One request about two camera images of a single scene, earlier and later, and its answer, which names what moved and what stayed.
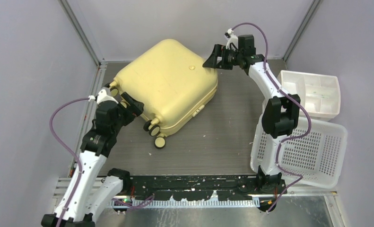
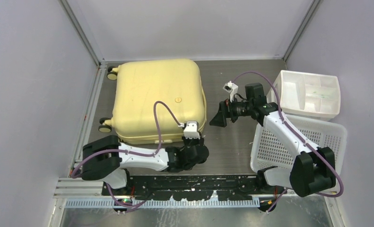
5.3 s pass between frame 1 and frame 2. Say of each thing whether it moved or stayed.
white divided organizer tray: stayed
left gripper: moved
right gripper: moved
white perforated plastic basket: stayed
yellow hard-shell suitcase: moved
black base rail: stayed
